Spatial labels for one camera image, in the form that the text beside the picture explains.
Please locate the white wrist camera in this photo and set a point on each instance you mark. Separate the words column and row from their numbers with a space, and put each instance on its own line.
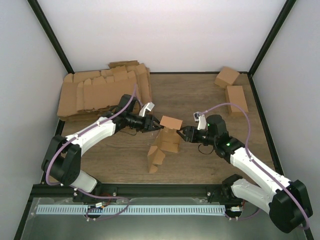
column 148, row 107
column 200, row 119

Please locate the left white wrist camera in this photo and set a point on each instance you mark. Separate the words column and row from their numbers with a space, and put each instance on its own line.
column 148, row 107

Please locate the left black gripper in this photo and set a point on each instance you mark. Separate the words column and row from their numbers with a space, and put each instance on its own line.
column 147, row 127

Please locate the stack of flat cardboard blanks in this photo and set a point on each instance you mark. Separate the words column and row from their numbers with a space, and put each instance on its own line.
column 89, row 93

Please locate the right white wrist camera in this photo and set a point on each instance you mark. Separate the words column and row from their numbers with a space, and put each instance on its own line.
column 200, row 119

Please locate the cardboard box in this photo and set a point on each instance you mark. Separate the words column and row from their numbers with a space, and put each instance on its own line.
column 226, row 77
column 235, row 95
column 167, row 140

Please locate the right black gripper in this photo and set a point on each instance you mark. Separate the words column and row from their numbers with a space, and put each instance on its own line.
column 190, row 131

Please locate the black frame post right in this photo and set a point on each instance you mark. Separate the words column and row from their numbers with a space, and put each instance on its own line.
column 277, row 25

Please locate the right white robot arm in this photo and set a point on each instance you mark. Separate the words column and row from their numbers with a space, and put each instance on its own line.
column 286, row 202

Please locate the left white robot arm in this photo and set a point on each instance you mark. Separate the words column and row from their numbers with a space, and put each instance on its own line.
column 62, row 161

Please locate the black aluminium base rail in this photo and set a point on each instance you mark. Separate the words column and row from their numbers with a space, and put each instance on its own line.
column 211, row 192

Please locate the black frame post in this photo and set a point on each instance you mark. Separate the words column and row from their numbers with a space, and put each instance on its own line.
column 42, row 19
column 277, row 25

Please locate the light blue slotted cable duct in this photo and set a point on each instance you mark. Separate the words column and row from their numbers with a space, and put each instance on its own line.
column 201, row 210

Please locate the black frame post left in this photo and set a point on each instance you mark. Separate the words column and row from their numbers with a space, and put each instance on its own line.
column 42, row 19

